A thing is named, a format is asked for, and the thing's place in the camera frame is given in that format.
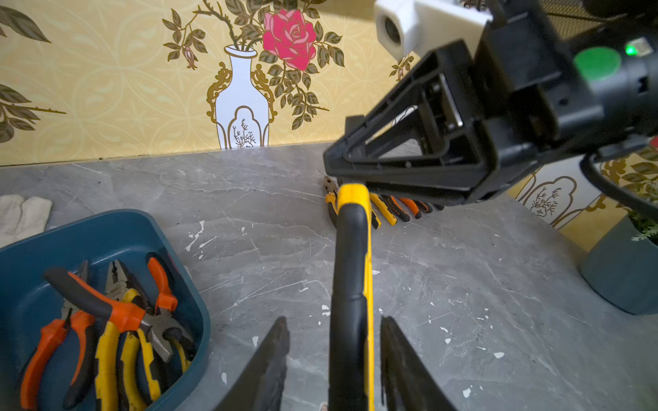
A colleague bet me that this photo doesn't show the teal plastic storage box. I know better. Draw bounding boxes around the teal plastic storage box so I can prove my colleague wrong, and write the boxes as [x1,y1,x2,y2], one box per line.
[1,209,210,410]

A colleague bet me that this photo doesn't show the yellow black combination pliers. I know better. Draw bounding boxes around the yellow black combination pliers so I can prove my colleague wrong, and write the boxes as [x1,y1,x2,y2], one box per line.
[369,193,398,226]

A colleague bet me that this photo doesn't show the beige work glove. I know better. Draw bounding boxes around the beige work glove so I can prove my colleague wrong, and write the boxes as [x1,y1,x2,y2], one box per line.
[0,195,52,248]

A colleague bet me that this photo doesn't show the orange black box pliers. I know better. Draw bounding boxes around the orange black box pliers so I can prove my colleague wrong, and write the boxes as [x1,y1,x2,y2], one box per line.
[19,259,101,411]

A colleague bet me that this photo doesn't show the orange black reversed pliers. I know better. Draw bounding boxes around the orange black reversed pliers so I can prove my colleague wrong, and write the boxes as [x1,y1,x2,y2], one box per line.
[45,253,195,362]

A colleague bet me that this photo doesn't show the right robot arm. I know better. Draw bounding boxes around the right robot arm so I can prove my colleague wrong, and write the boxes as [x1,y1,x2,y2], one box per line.
[323,1,657,218]

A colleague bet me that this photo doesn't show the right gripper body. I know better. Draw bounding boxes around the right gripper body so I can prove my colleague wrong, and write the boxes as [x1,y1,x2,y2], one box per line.
[323,1,648,207]

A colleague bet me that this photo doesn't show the yellow black large pliers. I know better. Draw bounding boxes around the yellow black large pliers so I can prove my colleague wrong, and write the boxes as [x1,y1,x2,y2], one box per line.
[328,183,375,410]

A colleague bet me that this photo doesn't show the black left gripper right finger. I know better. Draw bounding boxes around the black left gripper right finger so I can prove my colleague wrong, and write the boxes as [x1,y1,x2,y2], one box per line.
[380,317,457,411]

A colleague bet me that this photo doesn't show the yellow handled pliers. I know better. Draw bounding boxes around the yellow handled pliers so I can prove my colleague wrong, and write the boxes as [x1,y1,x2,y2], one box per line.
[381,195,411,223]

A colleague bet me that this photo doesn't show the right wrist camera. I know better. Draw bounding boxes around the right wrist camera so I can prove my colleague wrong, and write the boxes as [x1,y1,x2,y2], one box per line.
[375,0,492,60]

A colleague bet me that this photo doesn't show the yellow box pliers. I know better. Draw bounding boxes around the yellow box pliers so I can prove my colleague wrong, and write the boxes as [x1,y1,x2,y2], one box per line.
[94,253,178,410]

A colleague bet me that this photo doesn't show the orange black combination pliers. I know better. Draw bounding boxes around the orange black combination pliers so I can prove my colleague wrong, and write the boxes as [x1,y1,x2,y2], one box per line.
[400,198,422,219]

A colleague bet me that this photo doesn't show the yellow long-nose pliers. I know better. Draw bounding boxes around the yellow long-nose pliers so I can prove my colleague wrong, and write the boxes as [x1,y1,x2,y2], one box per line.
[323,176,339,226]

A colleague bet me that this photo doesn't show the potted green plant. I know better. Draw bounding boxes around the potted green plant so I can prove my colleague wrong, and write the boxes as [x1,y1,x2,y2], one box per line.
[579,210,657,316]

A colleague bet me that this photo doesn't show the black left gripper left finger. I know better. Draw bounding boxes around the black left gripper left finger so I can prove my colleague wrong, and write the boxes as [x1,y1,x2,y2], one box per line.
[215,316,290,411]

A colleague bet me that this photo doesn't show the orange black long-nose pliers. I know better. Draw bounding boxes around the orange black long-nose pliers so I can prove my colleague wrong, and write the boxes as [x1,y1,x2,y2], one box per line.
[414,200,445,214]

